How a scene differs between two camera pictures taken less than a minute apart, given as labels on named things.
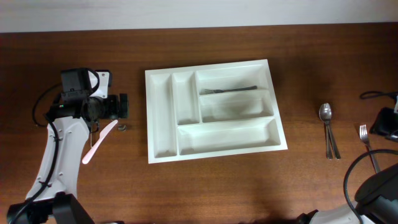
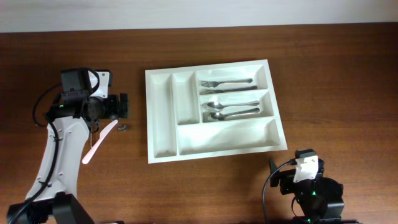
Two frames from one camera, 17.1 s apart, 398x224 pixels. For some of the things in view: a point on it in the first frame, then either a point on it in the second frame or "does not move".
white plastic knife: x=102 y=134 does not move
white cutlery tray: x=212 y=110 does not move
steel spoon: x=337 y=154 → x=220 y=116
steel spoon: x=325 y=114 → x=214 y=105
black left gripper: x=114 y=112 does not move
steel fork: x=204 y=91 does not move
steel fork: x=364 y=135 → x=213 y=84
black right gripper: x=382 y=126 → x=285 y=179
